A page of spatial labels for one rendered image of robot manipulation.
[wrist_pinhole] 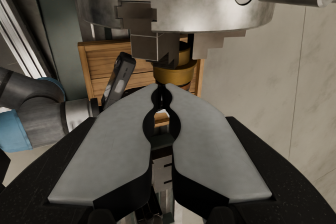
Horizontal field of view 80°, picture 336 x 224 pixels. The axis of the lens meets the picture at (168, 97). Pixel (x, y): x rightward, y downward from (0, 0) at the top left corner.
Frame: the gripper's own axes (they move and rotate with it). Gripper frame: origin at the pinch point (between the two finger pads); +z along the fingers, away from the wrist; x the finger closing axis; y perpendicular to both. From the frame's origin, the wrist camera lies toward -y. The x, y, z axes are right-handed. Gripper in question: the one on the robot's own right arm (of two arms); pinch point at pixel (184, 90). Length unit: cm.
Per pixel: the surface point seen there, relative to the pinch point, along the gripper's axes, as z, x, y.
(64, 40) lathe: -27, -54, -1
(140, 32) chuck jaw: -12.1, 10.8, -15.8
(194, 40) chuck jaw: -0.1, 3.0, -11.9
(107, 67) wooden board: -14.8, -19.0, -0.5
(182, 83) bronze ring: -2.7, 4.3, -4.1
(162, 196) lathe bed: 2, -22, 70
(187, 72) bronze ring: -1.9, 4.3, -6.5
